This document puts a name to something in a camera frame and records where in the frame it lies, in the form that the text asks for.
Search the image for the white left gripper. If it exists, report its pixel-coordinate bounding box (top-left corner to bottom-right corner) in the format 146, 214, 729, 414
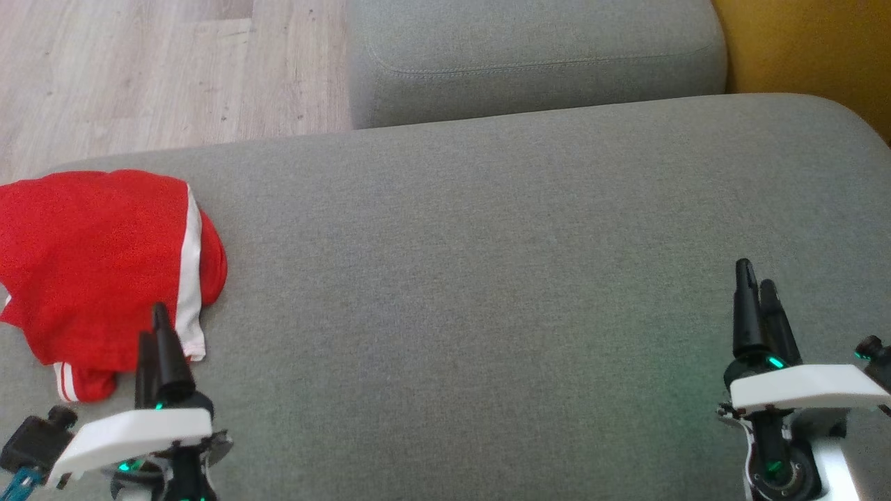
45, 303, 213, 488

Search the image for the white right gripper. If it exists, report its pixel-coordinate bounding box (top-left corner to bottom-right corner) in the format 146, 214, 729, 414
724, 258, 891, 411

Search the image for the red shorts white stripe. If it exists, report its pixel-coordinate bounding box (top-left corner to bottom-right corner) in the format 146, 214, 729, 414
0, 169, 228, 373

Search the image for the large grey sofa seat cushion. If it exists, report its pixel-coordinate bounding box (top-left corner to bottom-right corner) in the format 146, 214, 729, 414
0, 93, 891, 501

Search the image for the teal connector left camera cable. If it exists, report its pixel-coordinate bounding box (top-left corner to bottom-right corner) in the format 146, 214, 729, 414
0, 465, 36, 501

